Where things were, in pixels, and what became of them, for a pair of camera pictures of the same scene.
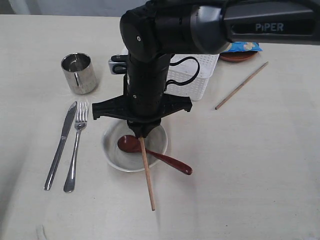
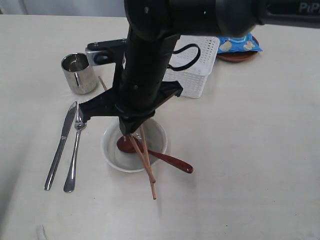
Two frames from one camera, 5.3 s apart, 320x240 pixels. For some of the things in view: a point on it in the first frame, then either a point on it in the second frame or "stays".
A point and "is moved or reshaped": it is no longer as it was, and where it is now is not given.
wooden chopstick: [242, 88] → [141, 158]
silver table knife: [67, 127] stays
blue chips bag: [243, 46] stays
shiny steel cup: [80, 72] stays
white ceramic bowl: [132, 162] stays
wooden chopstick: [147, 171] is moved or reshaped
